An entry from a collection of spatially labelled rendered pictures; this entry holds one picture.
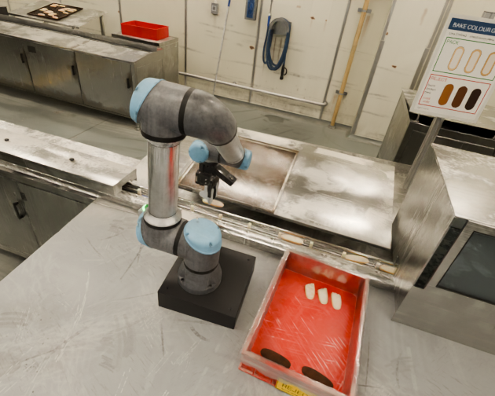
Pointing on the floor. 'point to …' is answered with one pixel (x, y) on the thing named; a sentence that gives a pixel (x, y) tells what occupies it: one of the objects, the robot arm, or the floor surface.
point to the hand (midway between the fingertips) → (213, 199)
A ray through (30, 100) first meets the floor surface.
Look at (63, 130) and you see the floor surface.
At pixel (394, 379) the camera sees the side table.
